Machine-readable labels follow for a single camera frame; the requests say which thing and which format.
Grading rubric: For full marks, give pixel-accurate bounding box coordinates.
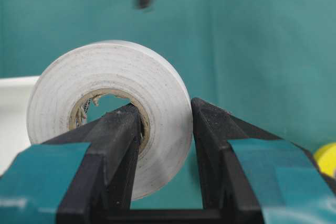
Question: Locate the white plastic tray case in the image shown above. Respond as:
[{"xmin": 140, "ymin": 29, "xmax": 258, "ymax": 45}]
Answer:
[{"xmin": 0, "ymin": 76, "xmax": 38, "ymax": 174}]

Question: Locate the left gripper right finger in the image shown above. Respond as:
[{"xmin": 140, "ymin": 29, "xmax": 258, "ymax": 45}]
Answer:
[{"xmin": 191, "ymin": 98, "xmax": 335, "ymax": 223}]

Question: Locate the white tape roll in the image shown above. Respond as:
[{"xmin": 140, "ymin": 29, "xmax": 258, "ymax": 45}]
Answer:
[{"xmin": 26, "ymin": 40, "xmax": 193, "ymax": 200}]

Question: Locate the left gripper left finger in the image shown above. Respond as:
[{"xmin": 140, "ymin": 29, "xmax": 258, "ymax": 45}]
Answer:
[{"xmin": 1, "ymin": 104, "xmax": 141, "ymax": 223}]

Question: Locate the yellow tape roll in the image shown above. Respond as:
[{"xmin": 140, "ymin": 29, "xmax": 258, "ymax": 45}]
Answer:
[{"xmin": 313, "ymin": 142, "xmax": 336, "ymax": 178}]

